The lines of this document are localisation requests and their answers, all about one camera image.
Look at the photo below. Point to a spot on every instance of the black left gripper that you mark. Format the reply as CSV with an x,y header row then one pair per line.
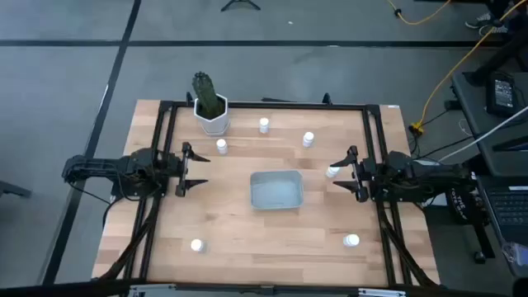
x,y
183,169

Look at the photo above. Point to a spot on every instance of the black overhead crossbeam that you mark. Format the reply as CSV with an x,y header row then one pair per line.
x,y
268,291

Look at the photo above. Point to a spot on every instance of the person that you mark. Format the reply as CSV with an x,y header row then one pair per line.
x,y
501,10

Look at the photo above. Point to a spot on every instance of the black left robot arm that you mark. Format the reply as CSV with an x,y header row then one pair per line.
x,y
95,167

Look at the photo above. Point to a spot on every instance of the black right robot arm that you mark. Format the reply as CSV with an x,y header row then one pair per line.
x,y
429,175

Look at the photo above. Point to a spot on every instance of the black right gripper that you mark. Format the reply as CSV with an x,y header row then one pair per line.
x,y
364,173

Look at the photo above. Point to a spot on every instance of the black aluminium table frame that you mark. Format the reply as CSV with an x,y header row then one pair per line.
x,y
288,106

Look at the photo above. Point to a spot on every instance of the dark green cactus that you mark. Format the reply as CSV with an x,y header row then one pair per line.
x,y
205,92

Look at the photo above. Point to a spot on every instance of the black power adapter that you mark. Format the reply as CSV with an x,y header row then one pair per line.
x,y
501,92

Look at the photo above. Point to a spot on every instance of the dark grey side desk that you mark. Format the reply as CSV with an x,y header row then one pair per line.
x,y
472,99

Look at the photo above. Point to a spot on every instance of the white hexagonal plant pot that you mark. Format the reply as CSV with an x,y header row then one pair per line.
x,y
214,125

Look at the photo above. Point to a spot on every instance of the black desk leg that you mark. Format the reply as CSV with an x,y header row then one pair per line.
x,y
483,243

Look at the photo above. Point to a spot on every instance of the grey plastic basket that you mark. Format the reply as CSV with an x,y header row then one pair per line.
x,y
276,191

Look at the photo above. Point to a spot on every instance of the silver bracket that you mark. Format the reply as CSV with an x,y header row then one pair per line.
x,y
150,291
381,293

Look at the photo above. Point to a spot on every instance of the black laptop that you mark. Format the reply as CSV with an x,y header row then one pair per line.
x,y
507,206

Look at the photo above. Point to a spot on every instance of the white pill bottle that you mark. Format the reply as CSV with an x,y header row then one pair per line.
x,y
332,171
351,240
308,139
264,125
222,146
197,245

